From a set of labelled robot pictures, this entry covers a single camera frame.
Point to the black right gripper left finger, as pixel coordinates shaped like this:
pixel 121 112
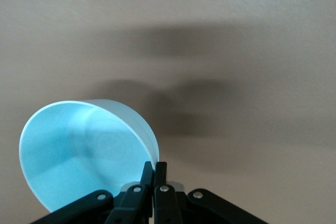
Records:
pixel 131 205

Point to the blue bowl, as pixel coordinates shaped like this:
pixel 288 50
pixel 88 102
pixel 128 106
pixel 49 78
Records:
pixel 78 150

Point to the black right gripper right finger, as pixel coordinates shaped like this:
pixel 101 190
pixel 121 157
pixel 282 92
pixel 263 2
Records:
pixel 168 208

